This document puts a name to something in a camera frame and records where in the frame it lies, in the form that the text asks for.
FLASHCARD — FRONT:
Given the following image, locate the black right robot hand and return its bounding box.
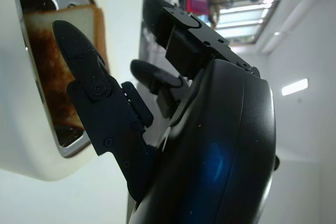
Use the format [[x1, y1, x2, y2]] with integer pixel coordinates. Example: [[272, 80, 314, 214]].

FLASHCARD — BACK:
[[52, 0, 280, 224]]

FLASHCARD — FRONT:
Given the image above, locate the browned toast slice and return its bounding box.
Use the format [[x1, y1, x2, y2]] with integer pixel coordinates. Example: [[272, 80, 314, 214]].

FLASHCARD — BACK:
[[25, 5, 110, 130]]

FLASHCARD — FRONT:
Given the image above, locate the cream white toaster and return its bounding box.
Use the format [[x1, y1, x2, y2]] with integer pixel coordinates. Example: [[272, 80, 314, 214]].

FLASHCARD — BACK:
[[0, 0, 111, 183]]

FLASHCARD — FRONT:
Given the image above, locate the rectangular ceiling light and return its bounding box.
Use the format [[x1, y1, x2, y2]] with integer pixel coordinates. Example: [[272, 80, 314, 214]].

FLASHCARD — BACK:
[[281, 78, 308, 96]]

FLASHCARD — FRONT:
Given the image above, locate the skylight window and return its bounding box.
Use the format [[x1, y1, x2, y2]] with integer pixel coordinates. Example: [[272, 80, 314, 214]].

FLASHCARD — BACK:
[[215, 0, 281, 46]]

